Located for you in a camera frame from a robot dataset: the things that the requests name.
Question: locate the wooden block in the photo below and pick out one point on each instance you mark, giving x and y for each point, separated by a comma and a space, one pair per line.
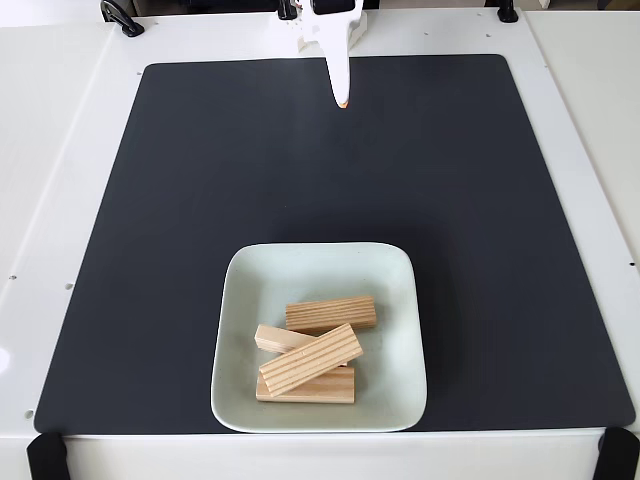
274, 339
312, 357
332, 312
335, 390

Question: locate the pale green square plate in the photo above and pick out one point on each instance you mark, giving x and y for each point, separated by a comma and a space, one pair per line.
395, 300

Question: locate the black base clamp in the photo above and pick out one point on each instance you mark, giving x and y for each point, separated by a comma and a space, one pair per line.
286, 9

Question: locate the black table clamp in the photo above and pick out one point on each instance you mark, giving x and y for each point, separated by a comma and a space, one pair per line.
507, 12
122, 20

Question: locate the black rubber mat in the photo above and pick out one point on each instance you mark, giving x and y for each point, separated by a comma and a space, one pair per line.
150, 300

